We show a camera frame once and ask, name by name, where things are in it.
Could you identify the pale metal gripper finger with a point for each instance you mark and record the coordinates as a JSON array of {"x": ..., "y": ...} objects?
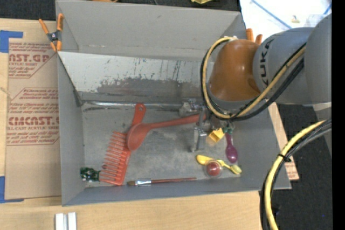
[
  {"x": 203, "y": 140},
  {"x": 197, "y": 138}
]

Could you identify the small yellow block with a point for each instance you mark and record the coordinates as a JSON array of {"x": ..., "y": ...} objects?
[{"x": 215, "y": 136}]

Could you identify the yellow plastic spoon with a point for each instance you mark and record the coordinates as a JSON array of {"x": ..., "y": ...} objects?
[{"x": 201, "y": 159}]

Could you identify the red ball in clear shell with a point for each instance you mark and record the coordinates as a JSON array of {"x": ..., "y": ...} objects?
[{"x": 213, "y": 168}]

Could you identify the purple plastic spoon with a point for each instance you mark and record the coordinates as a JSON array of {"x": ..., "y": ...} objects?
[{"x": 231, "y": 154}]

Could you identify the orange plastic ladle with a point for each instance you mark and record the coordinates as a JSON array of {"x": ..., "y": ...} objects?
[{"x": 137, "y": 137}]

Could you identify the orange plastic comb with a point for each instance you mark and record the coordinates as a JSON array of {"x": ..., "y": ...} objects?
[{"x": 118, "y": 164}]

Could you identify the grey metal bin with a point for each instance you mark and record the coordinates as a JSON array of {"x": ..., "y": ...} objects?
[{"x": 161, "y": 29}]

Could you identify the green and white small toy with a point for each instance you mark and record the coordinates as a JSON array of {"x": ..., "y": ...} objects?
[{"x": 89, "y": 174}]

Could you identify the brown cardboard board red print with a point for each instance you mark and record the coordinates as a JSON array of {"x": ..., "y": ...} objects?
[{"x": 32, "y": 169}]

